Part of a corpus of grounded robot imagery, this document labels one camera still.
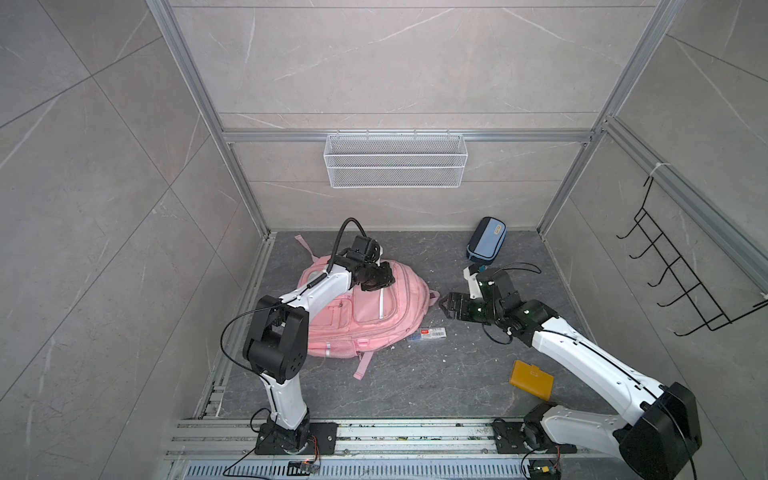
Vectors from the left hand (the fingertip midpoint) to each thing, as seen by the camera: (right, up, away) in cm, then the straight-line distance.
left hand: (393, 273), depth 91 cm
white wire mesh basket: (+1, +38, +9) cm, 39 cm away
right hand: (+15, -7, -10) cm, 20 cm away
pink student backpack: (-10, -14, -5) cm, 18 cm away
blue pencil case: (+36, +11, +23) cm, 44 cm away
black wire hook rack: (+67, -4, -27) cm, 72 cm away
